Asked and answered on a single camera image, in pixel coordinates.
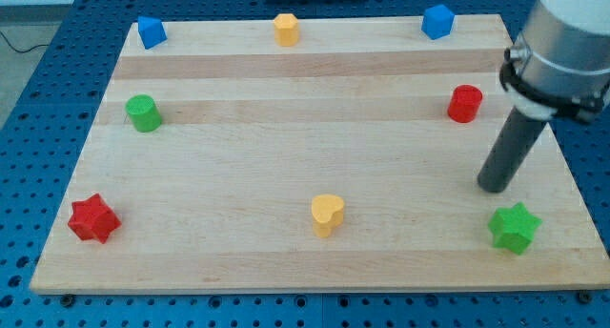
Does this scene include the green star block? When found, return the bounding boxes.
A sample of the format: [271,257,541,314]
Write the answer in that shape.
[488,202,542,256]

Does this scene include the yellow hexagon block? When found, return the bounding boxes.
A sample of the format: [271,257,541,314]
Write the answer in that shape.
[273,13,300,47]

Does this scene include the red star block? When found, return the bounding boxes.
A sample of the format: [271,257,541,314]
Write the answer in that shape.
[68,194,122,244]

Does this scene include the red cylinder block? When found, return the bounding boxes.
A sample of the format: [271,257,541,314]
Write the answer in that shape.
[447,84,483,123]

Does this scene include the black cable on floor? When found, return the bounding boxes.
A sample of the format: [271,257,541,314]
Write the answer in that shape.
[0,31,51,55]

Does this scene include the wooden board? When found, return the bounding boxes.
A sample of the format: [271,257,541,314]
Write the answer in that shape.
[30,14,609,295]

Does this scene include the yellow heart block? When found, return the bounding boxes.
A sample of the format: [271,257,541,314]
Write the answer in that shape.
[311,194,345,238]

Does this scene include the blue cube block right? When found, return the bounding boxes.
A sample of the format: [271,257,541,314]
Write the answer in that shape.
[421,4,455,40]

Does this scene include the blue cube block left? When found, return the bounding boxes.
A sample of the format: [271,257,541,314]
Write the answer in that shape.
[137,16,167,50]

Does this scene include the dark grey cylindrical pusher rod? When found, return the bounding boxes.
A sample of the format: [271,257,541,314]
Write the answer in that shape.
[477,108,547,194]

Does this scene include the green cylinder block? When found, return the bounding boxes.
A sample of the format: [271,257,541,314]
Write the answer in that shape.
[125,94,162,133]

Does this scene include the blue cube block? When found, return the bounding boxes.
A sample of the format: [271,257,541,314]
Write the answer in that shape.
[137,16,167,50]
[421,4,455,40]

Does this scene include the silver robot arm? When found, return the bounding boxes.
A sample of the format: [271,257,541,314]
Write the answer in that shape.
[499,0,609,123]

